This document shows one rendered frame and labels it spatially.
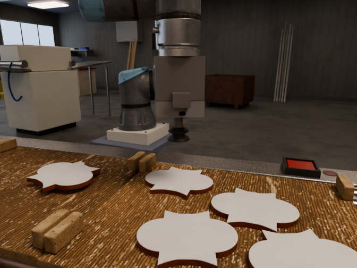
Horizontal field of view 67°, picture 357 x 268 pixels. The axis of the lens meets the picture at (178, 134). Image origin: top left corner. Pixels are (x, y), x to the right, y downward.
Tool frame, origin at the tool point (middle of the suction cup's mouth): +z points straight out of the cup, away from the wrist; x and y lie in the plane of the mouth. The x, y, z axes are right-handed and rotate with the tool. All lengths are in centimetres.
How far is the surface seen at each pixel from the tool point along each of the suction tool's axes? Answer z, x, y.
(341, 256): 8.2, -23.9, 16.8
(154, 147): 15.7, 44.3, -3.7
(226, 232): 8.2, -17.8, 4.5
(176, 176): 8.2, 1.1, -0.4
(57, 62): -10, 438, -153
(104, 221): 9.2, -11.8, -12.5
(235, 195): 8.2, -7.8, 9.1
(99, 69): 25, 1119, -198
